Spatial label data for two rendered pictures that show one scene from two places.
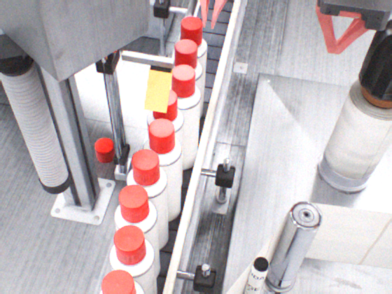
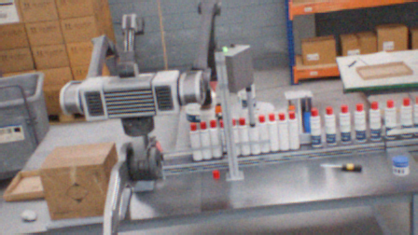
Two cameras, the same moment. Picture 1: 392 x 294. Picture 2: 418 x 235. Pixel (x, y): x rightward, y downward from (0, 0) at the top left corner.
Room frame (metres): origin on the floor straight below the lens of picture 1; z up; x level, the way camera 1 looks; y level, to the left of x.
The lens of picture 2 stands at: (0.76, 2.81, 2.20)
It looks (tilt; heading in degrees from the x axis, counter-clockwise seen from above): 21 degrees down; 265
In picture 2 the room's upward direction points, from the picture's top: 8 degrees counter-clockwise
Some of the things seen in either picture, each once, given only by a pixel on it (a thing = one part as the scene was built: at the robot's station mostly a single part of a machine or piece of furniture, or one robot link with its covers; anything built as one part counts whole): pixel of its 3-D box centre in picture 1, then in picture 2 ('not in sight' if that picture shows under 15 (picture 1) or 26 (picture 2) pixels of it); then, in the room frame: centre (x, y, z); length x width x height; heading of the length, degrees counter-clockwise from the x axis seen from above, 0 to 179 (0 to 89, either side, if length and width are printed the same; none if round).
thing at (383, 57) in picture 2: not in sight; (371, 59); (-0.93, -1.36, 0.81); 0.38 x 0.36 x 0.02; 165
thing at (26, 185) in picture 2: not in sight; (40, 183); (1.44, -0.10, 0.85); 0.30 x 0.26 x 0.04; 172
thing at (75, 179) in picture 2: not in sight; (83, 179); (1.17, 0.24, 0.99); 0.30 x 0.24 x 0.27; 167
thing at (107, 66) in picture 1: (136, 110); (222, 131); (0.45, 0.09, 1.05); 0.10 x 0.04 x 0.33; 82
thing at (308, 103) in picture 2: not in sight; (299, 117); (0.02, 0.01, 1.01); 0.14 x 0.13 x 0.26; 172
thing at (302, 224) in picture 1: (291, 250); not in sight; (0.29, -0.13, 0.97); 0.05 x 0.05 x 0.19
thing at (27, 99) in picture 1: (36, 126); (250, 106); (0.31, 0.16, 1.18); 0.04 x 0.04 x 0.21
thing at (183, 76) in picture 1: (183, 120); (215, 138); (0.49, 0.03, 0.98); 0.05 x 0.05 x 0.20
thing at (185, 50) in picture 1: (185, 95); (205, 140); (0.54, 0.03, 0.98); 0.05 x 0.05 x 0.20
